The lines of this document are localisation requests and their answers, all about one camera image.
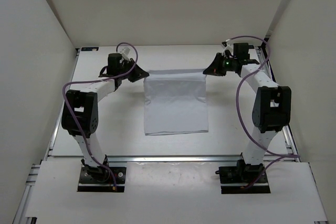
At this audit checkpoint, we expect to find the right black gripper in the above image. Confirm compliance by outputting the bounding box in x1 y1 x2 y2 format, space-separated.
204 53 237 77

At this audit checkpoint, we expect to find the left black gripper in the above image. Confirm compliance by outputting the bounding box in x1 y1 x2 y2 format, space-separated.
118 58 148 82

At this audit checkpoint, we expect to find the white skirt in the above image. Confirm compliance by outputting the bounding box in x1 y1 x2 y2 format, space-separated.
143 69 208 136

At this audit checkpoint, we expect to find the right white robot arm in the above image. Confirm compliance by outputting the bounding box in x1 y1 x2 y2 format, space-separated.
203 41 291 182

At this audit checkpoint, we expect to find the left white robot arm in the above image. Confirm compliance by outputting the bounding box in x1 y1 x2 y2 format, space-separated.
61 48 149 182

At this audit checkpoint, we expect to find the left blue corner label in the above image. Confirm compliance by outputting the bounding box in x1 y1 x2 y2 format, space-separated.
81 47 99 51

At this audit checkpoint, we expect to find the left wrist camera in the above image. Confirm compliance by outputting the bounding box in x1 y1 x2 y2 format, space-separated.
120 47 130 61

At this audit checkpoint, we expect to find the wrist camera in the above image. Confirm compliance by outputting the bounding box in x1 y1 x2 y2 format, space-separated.
120 47 130 61
222 39 233 58

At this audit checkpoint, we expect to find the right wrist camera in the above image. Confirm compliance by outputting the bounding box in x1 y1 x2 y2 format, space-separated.
222 39 233 58

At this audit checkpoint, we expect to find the right aluminium frame rail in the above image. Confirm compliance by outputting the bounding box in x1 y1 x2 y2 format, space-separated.
257 46 301 162

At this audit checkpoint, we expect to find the aluminium frame rail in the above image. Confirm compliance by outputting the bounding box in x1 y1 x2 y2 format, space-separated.
257 46 301 162
42 48 80 161

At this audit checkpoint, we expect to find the front aluminium rail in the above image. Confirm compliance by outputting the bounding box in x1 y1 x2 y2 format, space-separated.
76 154 292 164

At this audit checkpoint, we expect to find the left aluminium frame rail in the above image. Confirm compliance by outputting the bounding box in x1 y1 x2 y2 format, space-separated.
42 48 80 161

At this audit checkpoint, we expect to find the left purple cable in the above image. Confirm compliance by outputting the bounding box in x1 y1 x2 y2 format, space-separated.
61 41 139 192

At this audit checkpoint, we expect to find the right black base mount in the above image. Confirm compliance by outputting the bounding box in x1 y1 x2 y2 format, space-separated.
215 164 271 195

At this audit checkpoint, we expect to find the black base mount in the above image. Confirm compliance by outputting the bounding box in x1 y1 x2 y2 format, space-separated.
215 164 271 195
77 159 127 193

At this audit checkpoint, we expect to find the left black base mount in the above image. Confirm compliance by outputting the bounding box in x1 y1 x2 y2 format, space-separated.
77 159 127 193

